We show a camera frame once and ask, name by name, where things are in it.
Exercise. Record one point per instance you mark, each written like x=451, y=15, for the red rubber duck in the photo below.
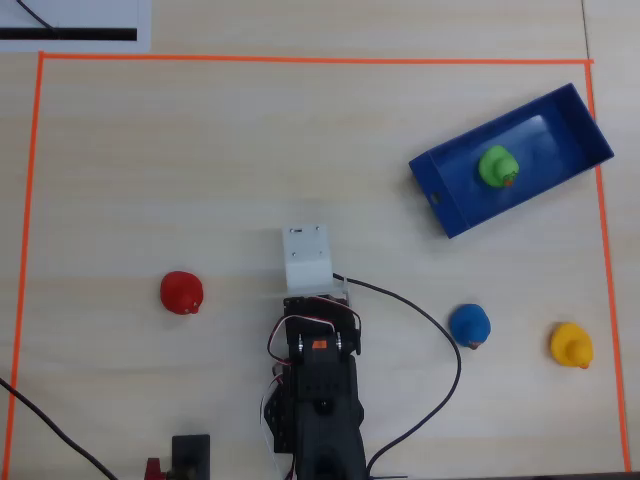
x=179, y=291

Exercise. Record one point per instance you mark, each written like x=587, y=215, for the green rubber duck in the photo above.
x=496, y=165

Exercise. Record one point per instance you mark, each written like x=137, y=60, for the blue rectangular plastic box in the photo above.
x=545, y=145

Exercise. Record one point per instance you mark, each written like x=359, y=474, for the orange tape strip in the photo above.
x=607, y=270
x=25, y=250
x=320, y=60

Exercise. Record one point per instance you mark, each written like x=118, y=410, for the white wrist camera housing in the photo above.
x=307, y=260

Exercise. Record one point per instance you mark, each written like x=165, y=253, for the blue rubber duck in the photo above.
x=469, y=322

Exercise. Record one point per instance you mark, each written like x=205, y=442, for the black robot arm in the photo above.
x=325, y=415

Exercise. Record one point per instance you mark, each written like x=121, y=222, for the black strip on paper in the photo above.
x=95, y=34

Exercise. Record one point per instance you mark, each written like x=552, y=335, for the yellow rubber duck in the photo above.
x=567, y=342

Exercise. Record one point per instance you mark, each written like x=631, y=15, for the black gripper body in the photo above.
x=320, y=346

